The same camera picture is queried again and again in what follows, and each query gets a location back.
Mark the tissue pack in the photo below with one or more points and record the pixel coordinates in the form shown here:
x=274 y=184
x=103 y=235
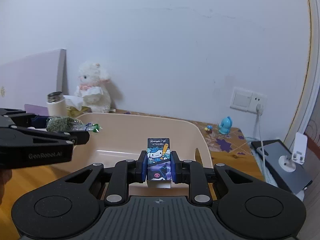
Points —
x=74 y=106

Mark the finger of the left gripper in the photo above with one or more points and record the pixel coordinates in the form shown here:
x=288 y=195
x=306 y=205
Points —
x=20 y=118

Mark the white wall switch socket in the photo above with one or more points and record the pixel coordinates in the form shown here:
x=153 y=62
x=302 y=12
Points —
x=247 y=101

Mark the blue bird figurine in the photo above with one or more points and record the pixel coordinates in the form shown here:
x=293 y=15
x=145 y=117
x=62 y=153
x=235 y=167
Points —
x=225 y=125

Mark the dark grey laptop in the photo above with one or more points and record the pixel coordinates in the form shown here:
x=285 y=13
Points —
x=269 y=152

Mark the cartoon blue card box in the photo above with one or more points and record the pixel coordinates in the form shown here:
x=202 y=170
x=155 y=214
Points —
x=159 y=163

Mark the lilac headboard panel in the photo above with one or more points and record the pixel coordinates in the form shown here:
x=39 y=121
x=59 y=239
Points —
x=26 y=82

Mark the green herb sachet bag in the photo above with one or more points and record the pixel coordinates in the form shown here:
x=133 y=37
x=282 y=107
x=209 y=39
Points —
x=66 y=123

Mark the white phone stand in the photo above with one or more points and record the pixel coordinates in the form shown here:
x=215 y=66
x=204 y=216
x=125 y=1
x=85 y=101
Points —
x=289 y=164

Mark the white plush lamb toy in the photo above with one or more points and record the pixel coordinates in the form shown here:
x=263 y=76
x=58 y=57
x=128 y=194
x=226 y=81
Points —
x=92 y=87

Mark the small yellow blue figurine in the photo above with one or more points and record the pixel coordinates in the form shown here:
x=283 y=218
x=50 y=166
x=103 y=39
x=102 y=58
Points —
x=208 y=129

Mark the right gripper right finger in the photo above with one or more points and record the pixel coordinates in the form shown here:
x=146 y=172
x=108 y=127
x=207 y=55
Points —
x=195 y=176

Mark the pink plastic storage bin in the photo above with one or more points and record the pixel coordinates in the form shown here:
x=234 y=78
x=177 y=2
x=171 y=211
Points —
x=95 y=151

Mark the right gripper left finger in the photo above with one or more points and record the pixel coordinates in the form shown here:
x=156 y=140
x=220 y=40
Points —
x=120 y=176

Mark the white thermos bottle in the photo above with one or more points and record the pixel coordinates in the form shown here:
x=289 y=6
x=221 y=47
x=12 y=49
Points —
x=56 y=104

